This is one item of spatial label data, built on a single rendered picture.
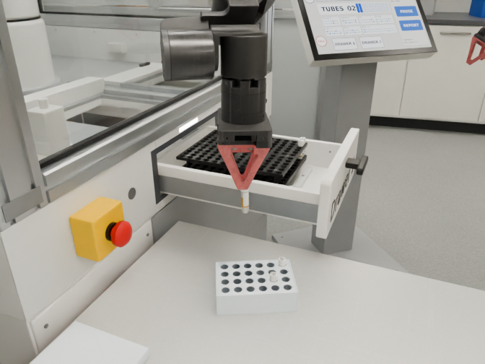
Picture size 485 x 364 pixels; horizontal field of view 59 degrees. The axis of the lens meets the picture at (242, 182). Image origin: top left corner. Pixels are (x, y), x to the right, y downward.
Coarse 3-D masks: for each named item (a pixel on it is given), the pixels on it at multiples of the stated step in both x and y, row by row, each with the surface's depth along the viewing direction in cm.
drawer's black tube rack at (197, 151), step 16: (208, 144) 91; (272, 144) 92; (288, 144) 91; (192, 160) 84; (208, 160) 84; (240, 160) 83; (272, 160) 83; (304, 160) 92; (256, 176) 85; (272, 176) 84; (288, 176) 84
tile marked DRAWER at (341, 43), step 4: (332, 40) 148; (336, 40) 148; (340, 40) 149; (344, 40) 149; (348, 40) 150; (352, 40) 150; (336, 44) 148; (340, 44) 148; (344, 44) 149; (348, 44) 149; (352, 44) 150; (356, 44) 150; (336, 48) 148; (340, 48) 148; (344, 48) 148; (348, 48) 149; (352, 48) 149; (356, 48) 150
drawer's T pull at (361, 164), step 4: (364, 156) 82; (348, 160) 80; (352, 160) 80; (356, 160) 80; (360, 160) 80; (364, 160) 80; (348, 164) 80; (352, 164) 79; (356, 164) 79; (360, 164) 79; (364, 164) 79; (352, 168) 80; (356, 168) 79; (360, 168) 77; (364, 168) 79; (356, 172) 78; (360, 172) 77
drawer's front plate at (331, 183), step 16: (352, 128) 92; (352, 144) 85; (336, 160) 76; (336, 176) 72; (352, 176) 95; (320, 192) 70; (336, 192) 76; (320, 208) 71; (336, 208) 79; (320, 224) 72
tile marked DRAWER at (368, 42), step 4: (368, 36) 153; (372, 36) 153; (376, 36) 154; (380, 36) 154; (360, 40) 151; (364, 40) 152; (368, 40) 152; (372, 40) 153; (376, 40) 153; (380, 40) 154; (364, 44) 151; (368, 44) 152; (372, 44) 152; (376, 44) 153; (380, 44) 153; (364, 48) 151
